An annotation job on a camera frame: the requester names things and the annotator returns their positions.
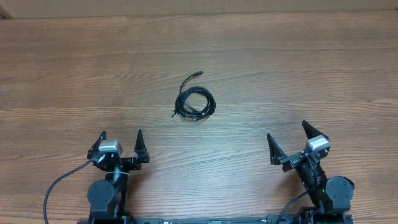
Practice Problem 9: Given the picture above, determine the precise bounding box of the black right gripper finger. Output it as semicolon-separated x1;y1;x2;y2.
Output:
267;133;286;165
301;120;329;140

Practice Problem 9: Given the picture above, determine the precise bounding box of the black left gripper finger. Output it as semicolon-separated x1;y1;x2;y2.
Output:
134;129;150;163
87;131;107;159

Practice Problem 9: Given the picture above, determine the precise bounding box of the black cable bundle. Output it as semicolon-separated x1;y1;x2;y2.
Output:
171;71;217;121

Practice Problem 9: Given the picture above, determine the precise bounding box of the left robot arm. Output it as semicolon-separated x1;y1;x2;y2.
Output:
87;130;150;223

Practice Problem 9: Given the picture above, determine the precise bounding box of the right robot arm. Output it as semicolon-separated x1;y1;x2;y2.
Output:
266;120;354;224

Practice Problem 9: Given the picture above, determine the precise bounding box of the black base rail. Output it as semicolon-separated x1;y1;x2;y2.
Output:
99;215;354;224

